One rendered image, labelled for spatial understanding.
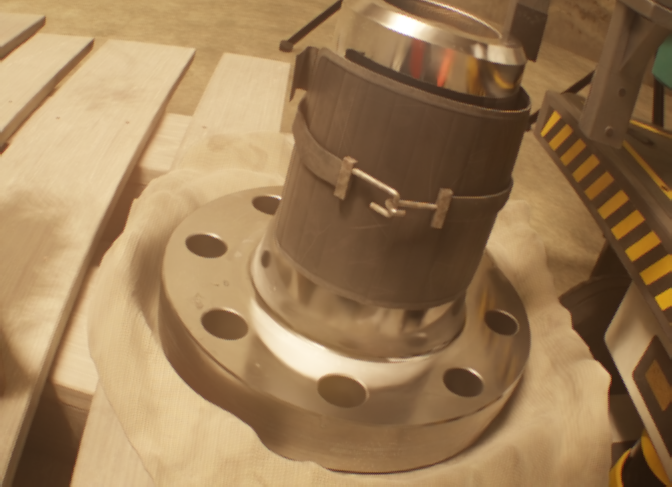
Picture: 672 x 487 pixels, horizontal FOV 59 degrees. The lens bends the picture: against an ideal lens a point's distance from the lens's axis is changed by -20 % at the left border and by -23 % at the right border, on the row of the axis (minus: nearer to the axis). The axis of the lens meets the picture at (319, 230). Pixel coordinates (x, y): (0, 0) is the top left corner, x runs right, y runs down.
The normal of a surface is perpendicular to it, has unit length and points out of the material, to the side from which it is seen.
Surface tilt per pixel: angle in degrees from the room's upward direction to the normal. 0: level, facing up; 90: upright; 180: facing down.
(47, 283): 0
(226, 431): 44
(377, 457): 90
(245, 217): 0
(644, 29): 90
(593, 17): 90
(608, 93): 90
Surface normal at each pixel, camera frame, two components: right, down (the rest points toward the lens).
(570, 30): 0.00, 0.52
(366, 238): -0.25, 0.45
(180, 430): -0.34, -0.58
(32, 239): 0.22, -0.83
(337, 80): -0.79, 0.14
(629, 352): -0.97, -0.14
